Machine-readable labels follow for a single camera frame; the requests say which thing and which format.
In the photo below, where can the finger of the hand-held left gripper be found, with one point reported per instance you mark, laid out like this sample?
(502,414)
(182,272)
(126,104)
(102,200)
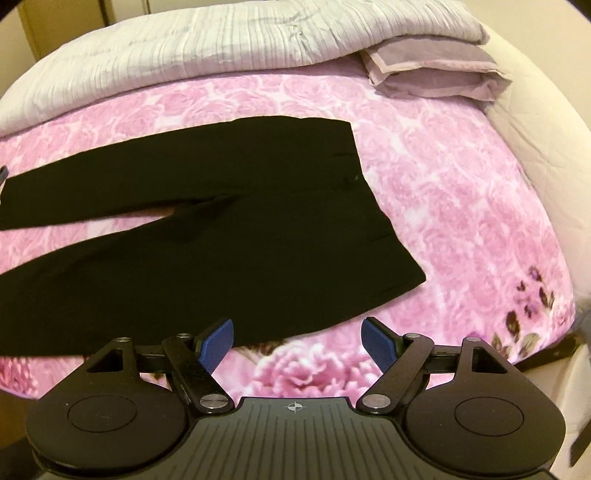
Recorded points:
(3,175)

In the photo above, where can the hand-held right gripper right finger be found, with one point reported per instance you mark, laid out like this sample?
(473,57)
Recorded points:
(378,344)

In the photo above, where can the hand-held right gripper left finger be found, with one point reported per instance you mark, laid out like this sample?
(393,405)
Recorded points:
(217,346)

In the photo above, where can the black pants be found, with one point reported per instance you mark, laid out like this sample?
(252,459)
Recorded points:
(277,207)

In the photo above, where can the pink floral blanket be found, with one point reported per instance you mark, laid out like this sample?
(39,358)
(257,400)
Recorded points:
(438,207)

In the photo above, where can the beige wardrobe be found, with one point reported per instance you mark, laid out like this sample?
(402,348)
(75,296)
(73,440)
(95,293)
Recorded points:
(60,18)

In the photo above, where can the grey white ribbed quilt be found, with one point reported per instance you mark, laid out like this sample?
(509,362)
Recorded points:
(184,50)

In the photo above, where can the white mattress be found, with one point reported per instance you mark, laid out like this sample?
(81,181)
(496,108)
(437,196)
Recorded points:
(554,152)

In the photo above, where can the lilac pillow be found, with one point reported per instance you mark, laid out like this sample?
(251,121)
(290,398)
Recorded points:
(438,78)

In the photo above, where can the dark bed frame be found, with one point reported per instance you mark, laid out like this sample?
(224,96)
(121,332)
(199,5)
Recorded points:
(554,353)

